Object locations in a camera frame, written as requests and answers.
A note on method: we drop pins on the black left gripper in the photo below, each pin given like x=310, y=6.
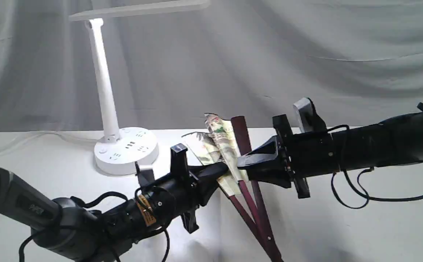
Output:
x=156, y=204

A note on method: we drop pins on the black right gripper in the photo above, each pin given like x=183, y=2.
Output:
x=304, y=154

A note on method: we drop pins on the painted folding paper fan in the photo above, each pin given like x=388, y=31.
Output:
x=225, y=141

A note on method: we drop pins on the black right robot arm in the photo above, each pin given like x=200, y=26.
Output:
x=395, y=141

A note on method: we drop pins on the grey fabric backdrop curtain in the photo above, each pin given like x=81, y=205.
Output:
x=360, y=61

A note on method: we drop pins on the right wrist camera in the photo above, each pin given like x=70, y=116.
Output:
x=307, y=116

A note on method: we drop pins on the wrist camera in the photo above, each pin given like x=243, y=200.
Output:
x=145, y=174
x=307, y=116

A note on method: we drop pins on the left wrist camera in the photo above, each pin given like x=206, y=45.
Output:
x=145, y=174

